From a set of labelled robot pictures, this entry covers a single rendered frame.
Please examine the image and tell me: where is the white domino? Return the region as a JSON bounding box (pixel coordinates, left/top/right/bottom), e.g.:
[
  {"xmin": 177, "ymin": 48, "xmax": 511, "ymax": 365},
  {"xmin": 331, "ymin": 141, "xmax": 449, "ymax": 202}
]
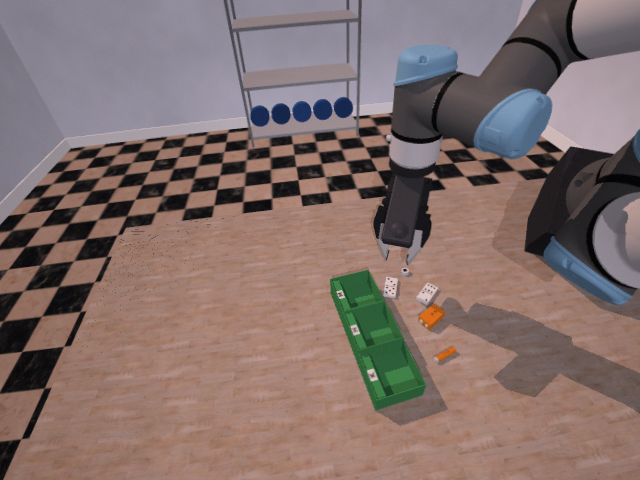
[
  {"xmin": 416, "ymin": 282, "xmax": 438, "ymax": 305},
  {"xmin": 383, "ymin": 277, "xmax": 398, "ymax": 298}
]

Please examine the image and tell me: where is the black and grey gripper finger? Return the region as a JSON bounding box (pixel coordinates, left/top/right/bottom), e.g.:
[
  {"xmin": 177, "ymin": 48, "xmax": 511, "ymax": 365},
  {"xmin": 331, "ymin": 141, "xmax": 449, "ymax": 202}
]
[
  {"xmin": 373, "ymin": 205, "xmax": 389, "ymax": 261},
  {"xmin": 406, "ymin": 214, "xmax": 432, "ymax": 266}
]

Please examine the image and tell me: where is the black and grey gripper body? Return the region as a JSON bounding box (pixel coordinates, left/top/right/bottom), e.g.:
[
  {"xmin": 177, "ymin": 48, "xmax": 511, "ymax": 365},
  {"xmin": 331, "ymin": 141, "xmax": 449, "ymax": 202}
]
[{"xmin": 382, "ymin": 158, "xmax": 436, "ymax": 227}]

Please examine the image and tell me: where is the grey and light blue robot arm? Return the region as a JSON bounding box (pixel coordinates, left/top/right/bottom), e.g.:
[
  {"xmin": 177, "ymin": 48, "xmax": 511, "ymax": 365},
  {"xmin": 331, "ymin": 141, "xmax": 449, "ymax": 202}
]
[{"xmin": 381, "ymin": 0, "xmax": 640, "ymax": 305}]

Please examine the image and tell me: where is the green rack of three bins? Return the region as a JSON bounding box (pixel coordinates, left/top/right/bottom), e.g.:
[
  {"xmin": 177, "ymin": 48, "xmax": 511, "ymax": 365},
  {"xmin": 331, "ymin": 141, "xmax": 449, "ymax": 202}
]
[{"xmin": 330, "ymin": 270, "xmax": 426, "ymax": 411}]

